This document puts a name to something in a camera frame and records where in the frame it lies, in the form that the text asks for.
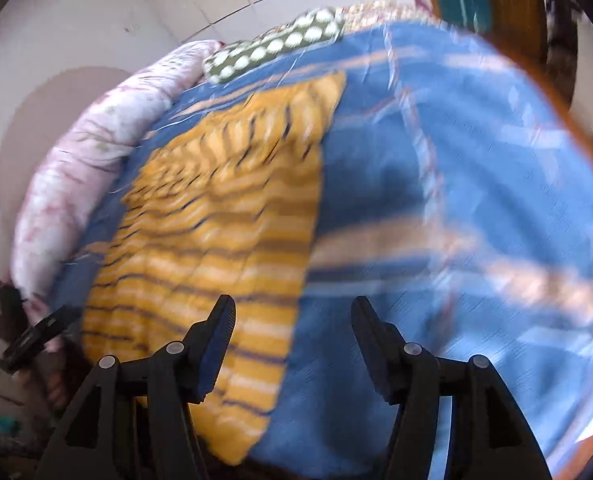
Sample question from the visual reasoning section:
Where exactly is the green white dotted pillow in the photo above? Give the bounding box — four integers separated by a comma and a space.
202, 7, 347, 86

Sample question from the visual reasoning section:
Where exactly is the yellow striped small garment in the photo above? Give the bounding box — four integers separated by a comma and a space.
79, 71, 348, 466

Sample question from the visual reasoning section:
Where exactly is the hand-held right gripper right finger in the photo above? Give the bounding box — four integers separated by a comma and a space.
351, 296, 552, 480

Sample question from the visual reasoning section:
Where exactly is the person's left hand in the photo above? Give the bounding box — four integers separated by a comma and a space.
29, 345, 84, 413

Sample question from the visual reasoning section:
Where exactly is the pink floral rolled quilt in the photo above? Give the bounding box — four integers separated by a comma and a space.
10, 39, 223, 356

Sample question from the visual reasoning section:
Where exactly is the blue plaid bed sheet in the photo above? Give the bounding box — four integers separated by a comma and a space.
51, 15, 593, 480

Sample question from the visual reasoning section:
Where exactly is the orange patterned cloth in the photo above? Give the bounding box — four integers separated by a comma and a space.
337, 2, 440, 33

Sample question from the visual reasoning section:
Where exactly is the wooden bed frame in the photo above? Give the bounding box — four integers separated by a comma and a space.
477, 30, 593, 480

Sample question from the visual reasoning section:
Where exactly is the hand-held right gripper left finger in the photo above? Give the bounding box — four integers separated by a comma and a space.
34, 294, 237, 480

